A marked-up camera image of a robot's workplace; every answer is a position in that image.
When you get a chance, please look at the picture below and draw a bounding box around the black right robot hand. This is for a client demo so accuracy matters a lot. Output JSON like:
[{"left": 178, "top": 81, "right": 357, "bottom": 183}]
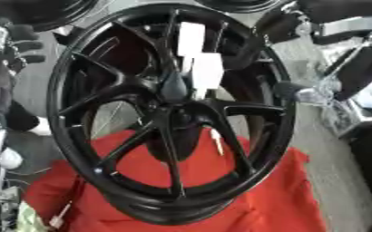
[{"left": 254, "top": 5, "right": 372, "bottom": 102}]

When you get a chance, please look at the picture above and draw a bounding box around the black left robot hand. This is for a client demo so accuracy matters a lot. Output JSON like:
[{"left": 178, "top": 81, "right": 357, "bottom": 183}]
[{"left": 0, "top": 18, "right": 46, "bottom": 75}]

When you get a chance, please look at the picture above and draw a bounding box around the black round wheel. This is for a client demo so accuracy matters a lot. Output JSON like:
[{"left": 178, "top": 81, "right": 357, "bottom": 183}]
[
  {"left": 192, "top": 0, "right": 285, "bottom": 15},
  {"left": 0, "top": 0, "right": 103, "bottom": 33}
]

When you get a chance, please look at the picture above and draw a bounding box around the black spoked wheel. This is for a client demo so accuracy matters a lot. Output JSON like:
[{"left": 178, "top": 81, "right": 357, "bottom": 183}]
[{"left": 44, "top": 3, "right": 298, "bottom": 227}]

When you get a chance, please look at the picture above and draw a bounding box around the person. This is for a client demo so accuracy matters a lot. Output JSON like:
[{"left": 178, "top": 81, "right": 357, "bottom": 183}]
[{"left": 0, "top": 99, "right": 54, "bottom": 170}]

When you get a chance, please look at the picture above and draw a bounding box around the cable with white connector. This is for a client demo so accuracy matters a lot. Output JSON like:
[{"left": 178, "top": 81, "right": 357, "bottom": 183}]
[{"left": 47, "top": 178, "right": 84, "bottom": 229}]

